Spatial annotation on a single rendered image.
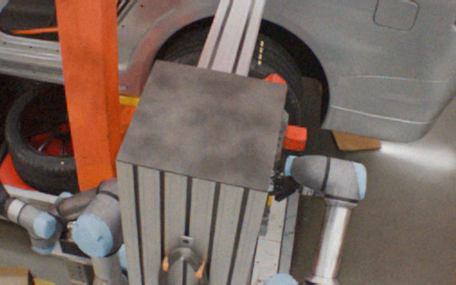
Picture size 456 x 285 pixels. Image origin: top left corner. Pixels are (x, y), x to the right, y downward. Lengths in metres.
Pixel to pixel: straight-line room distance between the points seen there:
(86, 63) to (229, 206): 1.17
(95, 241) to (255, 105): 0.69
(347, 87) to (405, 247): 1.20
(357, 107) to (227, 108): 1.71
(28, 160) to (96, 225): 1.46
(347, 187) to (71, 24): 1.02
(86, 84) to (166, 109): 1.11
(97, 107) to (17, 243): 1.34
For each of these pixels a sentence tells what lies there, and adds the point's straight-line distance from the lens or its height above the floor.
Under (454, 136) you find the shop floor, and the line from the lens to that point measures 4.22.
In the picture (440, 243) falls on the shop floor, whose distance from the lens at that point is 3.62.
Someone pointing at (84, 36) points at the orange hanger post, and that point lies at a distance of 2.01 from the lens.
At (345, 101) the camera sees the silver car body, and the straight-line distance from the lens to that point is 2.73.
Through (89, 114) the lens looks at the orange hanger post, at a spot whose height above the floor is 1.16.
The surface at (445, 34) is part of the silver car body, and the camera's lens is 2.50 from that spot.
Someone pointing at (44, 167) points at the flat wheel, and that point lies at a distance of 2.98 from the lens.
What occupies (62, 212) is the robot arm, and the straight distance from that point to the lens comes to 1.99.
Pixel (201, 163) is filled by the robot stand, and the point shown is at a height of 2.03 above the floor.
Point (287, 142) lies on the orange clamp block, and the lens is 2.62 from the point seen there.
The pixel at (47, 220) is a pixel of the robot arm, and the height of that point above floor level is 1.25.
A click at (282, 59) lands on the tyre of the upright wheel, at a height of 1.11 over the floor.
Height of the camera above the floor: 2.80
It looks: 49 degrees down
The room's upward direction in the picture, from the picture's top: 8 degrees clockwise
